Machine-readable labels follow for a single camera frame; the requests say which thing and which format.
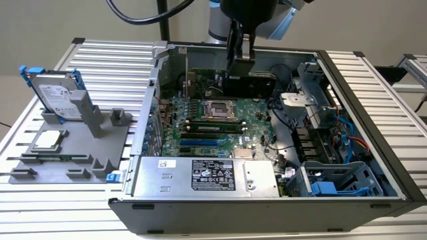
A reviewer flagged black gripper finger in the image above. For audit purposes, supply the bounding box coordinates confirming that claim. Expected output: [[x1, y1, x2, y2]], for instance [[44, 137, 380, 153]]
[[225, 20, 257, 76]]

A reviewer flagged graphics card with black cooler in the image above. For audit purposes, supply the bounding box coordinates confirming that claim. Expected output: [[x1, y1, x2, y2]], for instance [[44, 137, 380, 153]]
[[177, 47, 279, 101]]

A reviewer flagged CPU socket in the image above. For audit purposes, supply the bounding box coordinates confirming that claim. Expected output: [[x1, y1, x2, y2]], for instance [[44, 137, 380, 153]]
[[201, 99, 239, 122]]

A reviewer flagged metal socket cover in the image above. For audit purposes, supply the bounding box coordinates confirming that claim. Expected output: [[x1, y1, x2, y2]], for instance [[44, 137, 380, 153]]
[[204, 100, 236, 120]]

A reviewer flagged green motherboard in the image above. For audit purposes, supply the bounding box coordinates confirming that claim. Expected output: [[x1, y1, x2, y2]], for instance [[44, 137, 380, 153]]
[[159, 93, 277, 161]]

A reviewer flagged metal drive cage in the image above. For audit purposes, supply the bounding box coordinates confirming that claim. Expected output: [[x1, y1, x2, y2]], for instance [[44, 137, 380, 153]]
[[288, 61, 340, 130]]

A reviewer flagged black RAM slot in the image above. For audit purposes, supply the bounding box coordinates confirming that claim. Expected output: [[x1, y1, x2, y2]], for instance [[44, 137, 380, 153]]
[[188, 122, 247, 127], [188, 119, 247, 124], [185, 129, 248, 134]]

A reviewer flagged RAM stick with white label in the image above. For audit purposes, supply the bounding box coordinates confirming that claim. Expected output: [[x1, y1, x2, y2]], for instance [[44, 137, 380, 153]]
[[189, 124, 247, 132]]

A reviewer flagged black vertical pole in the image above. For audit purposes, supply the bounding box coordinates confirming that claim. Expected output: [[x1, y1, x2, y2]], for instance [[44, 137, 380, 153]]
[[157, 0, 171, 42]]

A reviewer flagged metal rear port stack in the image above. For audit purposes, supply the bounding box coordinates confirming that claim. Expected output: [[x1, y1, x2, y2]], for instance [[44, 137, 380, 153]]
[[159, 99, 173, 126]]

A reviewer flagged black expansion slot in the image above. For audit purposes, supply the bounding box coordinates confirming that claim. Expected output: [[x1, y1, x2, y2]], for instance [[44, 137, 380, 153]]
[[181, 132, 235, 141]]

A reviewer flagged blue expansion slot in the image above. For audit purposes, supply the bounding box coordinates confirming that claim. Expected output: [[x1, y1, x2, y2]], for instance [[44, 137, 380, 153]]
[[179, 139, 220, 148]]

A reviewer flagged silver finned heat sink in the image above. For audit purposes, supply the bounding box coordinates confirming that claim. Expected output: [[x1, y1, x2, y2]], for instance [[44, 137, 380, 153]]
[[232, 149, 256, 160]]

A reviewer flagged black fan shroud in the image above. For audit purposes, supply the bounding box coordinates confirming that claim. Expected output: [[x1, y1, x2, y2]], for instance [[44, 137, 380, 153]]
[[292, 127, 336, 161]]

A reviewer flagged grey plastic disk bay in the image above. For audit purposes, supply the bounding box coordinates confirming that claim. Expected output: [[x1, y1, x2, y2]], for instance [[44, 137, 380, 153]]
[[292, 160, 383, 198]]

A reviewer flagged grey power supply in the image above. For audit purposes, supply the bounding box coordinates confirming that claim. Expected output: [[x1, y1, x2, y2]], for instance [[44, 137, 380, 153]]
[[131, 156, 281, 198]]

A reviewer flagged aluminium side rack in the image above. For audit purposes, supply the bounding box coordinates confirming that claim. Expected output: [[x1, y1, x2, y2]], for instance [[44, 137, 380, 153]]
[[391, 53, 427, 92]]

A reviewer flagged grey parts rack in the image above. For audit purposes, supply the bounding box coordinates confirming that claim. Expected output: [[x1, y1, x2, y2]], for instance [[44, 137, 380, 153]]
[[8, 90, 137, 185]]

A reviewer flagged blue disk carrier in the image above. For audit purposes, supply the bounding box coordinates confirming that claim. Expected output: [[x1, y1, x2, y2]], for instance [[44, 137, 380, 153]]
[[310, 181, 371, 198]]

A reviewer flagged hard disk in blue carrier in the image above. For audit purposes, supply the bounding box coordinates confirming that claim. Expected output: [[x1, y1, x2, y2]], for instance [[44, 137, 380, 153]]
[[19, 65, 88, 123]]

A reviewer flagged blue card retention latch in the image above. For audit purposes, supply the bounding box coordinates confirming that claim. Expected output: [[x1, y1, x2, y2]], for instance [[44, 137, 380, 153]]
[[104, 172, 121, 184]]

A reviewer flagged open grey PC case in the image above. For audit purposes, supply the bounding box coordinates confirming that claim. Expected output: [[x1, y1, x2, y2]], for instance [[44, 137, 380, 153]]
[[108, 41, 427, 235]]

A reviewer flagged silver CPU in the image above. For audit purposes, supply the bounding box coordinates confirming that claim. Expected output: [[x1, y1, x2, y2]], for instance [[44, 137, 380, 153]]
[[35, 130, 67, 148]]

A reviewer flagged looped black cable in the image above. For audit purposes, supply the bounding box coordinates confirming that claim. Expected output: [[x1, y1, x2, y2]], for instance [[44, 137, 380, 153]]
[[268, 64, 292, 97]]

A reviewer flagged silver metal bracket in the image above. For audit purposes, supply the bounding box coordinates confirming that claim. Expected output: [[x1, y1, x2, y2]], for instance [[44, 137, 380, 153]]
[[279, 91, 318, 107]]

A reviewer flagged blue wire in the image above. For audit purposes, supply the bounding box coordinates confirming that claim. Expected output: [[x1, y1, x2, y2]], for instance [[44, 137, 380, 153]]
[[332, 113, 358, 165]]

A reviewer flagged black side bracket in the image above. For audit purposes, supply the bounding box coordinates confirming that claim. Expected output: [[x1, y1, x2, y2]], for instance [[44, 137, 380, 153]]
[[372, 65, 407, 83]]

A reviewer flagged red wire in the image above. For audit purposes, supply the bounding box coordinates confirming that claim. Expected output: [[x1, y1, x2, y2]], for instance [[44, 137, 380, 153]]
[[350, 136, 371, 153]]

